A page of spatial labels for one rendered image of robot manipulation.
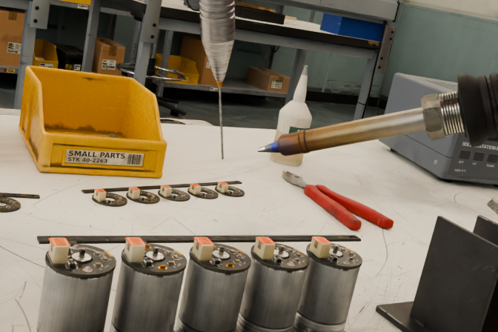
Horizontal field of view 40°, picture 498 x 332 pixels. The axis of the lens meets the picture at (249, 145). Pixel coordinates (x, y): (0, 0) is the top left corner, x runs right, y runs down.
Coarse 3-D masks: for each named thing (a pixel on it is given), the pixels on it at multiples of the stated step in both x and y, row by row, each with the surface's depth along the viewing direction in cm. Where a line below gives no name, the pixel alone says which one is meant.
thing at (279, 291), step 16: (256, 272) 28; (272, 272) 27; (288, 272) 27; (304, 272) 28; (256, 288) 28; (272, 288) 27; (288, 288) 28; (256, 304) 28; (272, 304) 28; (288, 304) 28; (240, 320) 29; (256, 320) 28; (272, 320) 28; (288, 320) 28
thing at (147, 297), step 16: (160, 256) 26; (128, 272) 25; (128, 288) 25; (144, 288) 25; (160, 288) 25; (176, 288) 25; (128, 304) 25; (144, 304) 25; (160, 304) 25; (176, 304) 26; (112, 320) 26; (128, 320) 25; (144, 320) 25; (160, 320) 25
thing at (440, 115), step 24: (432, 96) 23; (456, 96) 22; (360, 120) 24; (384, 120) 23; (408, 120) 23; (432, 120) 22; (456, 120) 22; (288, 144) 24; (312, 144) 24; (336, 144) 24
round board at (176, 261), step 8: (152, 248) 26; (160, 248) 27; (168, 248) 27; (144, 256) 26; (168, 256) 26; (176, 256) 26; (184, 256) 26; (128, 264) 25; (136, 264) 25; (144, 264) 25; (152, 264) 25; (160, 264) 25; (168, 264) 25; (176, 264) 25; (184, 264) 26; (144, 272) 24; (152, 272) 24; (160, 272) 25; (168, 272) 25; (176, 272) 25
